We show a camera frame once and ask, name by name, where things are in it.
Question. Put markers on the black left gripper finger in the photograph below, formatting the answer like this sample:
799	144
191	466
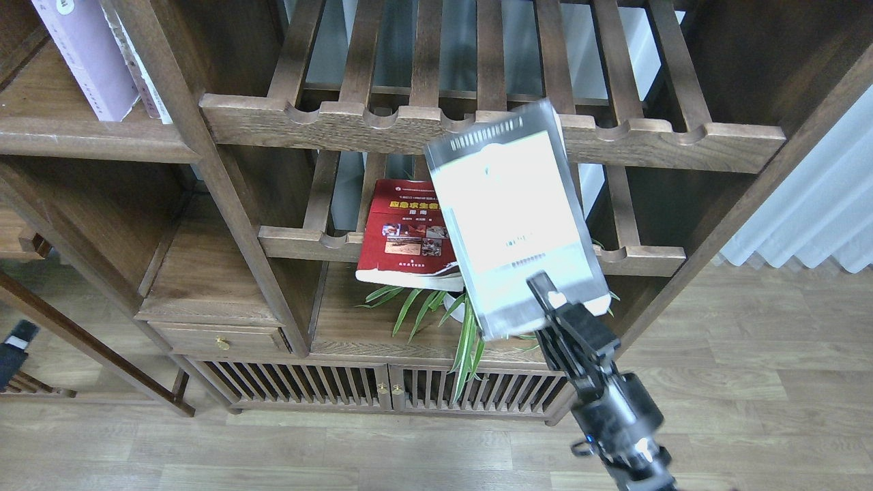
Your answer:
13	349

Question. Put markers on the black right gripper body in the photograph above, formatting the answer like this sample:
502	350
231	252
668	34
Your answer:
614	411

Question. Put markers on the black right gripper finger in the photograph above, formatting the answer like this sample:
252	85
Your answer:
555	305

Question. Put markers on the yellow and black thick book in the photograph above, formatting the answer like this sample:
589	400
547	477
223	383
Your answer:
510	205

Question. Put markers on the white and lilac book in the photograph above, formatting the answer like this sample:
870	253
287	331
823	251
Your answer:
85	40

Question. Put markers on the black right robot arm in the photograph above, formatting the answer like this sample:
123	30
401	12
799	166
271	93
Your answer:
633	480

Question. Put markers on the dark wooden side furniture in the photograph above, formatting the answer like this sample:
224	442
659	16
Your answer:
146	389

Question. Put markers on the white plant pot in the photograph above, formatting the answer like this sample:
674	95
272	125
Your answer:
454	304

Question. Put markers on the green spider plant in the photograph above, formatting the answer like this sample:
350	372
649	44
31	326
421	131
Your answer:
464	327

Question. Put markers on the red paperback book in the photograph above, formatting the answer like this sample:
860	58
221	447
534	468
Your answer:
406	242

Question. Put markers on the brass drawer knob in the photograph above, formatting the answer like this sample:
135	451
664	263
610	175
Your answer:
222	343

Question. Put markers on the dark wooden bookshelf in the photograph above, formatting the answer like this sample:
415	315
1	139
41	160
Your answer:
243	218

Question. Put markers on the standing book with pink spine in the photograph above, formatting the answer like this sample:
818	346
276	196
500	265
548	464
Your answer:
143	82

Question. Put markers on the white curtain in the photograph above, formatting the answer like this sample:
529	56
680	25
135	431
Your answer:
823	209

